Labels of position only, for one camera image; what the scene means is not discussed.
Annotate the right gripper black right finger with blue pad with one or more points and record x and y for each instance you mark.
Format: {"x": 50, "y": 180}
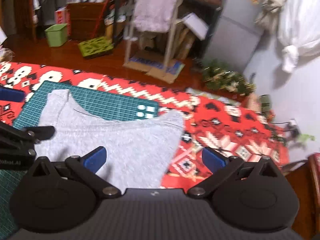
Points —
{"x": 252, "y": 196}

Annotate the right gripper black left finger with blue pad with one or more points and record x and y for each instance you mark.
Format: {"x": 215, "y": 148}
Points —
{"x": 58, "y": 196}

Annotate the grey knit garment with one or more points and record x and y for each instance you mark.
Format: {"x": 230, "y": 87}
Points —
{"x": 138, "y": 152}

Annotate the lime green folding crate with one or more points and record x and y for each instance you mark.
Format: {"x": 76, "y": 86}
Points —
{"x": 95, "y": 47}

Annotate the brown wooden cabinet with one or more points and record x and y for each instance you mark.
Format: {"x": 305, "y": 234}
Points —
{"x": 305, "y": 182}

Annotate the red patterned blanket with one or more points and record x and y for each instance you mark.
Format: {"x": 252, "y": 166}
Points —
{"x": 208, "y": 122}

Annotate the green cutting mat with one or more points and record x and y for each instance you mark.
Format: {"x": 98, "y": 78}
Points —
{"x": 103, "y": 104}

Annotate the green plastic bin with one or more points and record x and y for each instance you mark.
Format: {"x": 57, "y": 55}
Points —
{"x": 56, "y": 35}

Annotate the green garland with ornaments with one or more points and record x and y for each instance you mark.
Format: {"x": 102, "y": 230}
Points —
{"x": 217, "y": 75}

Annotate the dark wooden drawer unit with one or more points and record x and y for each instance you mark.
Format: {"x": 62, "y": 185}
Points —
{"x": 83, "y": 19}

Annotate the white wooden chair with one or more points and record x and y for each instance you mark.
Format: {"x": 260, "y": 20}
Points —
{"x": 152, "y": 53}

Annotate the pink towel on chair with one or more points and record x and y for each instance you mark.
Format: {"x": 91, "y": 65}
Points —
{"x": 153, "y": 15}

